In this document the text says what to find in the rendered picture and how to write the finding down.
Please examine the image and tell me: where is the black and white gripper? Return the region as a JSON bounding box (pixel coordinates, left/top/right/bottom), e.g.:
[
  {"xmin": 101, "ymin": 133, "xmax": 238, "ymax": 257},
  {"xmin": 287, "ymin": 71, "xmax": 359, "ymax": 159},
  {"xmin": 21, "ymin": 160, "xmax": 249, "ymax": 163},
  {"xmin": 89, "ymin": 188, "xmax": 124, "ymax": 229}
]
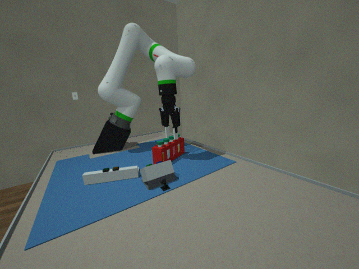
[{"xmin": 159, "ymin": 96, "xmax": 181, "ymax": 140}]

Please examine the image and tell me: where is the blue flat mat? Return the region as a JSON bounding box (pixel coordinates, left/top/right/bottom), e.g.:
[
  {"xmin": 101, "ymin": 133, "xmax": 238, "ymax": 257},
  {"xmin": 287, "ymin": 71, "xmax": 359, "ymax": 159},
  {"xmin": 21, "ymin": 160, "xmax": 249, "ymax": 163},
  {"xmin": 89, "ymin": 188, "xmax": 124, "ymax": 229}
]
[{"xmin": 24, "ymin": 138, "xmax": 236, "ymax": 251}]

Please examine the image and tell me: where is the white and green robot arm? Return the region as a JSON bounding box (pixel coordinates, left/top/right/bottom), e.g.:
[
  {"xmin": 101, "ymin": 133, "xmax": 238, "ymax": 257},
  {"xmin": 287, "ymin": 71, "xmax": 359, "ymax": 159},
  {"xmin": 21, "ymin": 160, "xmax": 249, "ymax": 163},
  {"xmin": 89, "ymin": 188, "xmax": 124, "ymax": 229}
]
[{"xmin": 98, "ymin": 23, "xmax": 196, "ymax": 130}]

